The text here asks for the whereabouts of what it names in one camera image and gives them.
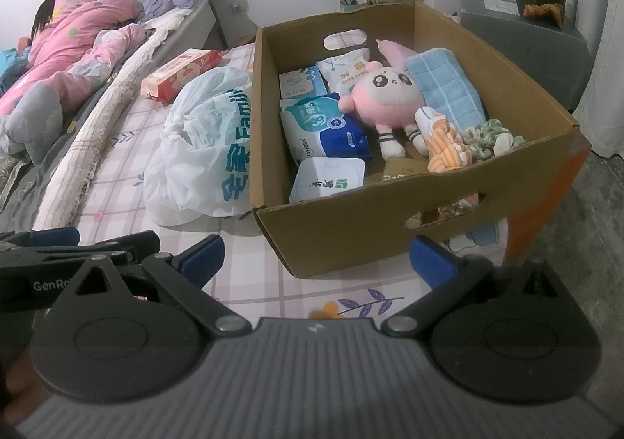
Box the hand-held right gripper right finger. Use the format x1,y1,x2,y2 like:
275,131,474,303
381,235,561,337

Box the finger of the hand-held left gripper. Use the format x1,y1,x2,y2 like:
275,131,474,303
0,227,81,251
0,233,161,271

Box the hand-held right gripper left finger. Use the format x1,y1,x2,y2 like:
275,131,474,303
51,234,247,337

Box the large brown cardboard box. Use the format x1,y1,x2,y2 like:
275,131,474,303
250,0,593,279

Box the orange striped socks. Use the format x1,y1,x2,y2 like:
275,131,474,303
414,106,473,174

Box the white plastic bag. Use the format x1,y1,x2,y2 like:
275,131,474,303
143,66,255,227

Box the white green mark tissue pack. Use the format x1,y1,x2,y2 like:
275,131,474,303
289,157,366,205

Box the green floral scrunchie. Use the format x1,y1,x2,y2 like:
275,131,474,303
461,119,526,161

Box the white dark blue wipes pack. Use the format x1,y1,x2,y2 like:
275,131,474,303
279,94,374,173

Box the pink plush toy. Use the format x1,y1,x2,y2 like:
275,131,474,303
339,39,427,162

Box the light blue checked towel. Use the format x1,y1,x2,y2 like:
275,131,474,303
404,48,488,130

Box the light blue tissue pack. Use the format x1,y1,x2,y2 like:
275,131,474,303
279,66,328,102

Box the grey soft cloth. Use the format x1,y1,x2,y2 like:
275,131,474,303
0,83,65,164

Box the checked printed bed sheet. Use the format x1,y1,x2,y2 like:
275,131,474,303
29,42,510,323

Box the white rolled fringed quilt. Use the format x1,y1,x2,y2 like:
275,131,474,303
36,12,171,231

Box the dark grey bed sheet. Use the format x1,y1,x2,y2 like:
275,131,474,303
0,78,122,230

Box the teal blue cloth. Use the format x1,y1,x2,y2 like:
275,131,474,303
0,48,27,91

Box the red tissue pack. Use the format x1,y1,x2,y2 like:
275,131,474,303
141,49,222,103

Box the grey cabinet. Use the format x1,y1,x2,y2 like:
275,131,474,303
461,0,592,115

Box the grey bed base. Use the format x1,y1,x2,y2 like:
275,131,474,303
161,0,227,52

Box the white curtain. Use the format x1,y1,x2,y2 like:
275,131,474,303
565,0,624,157

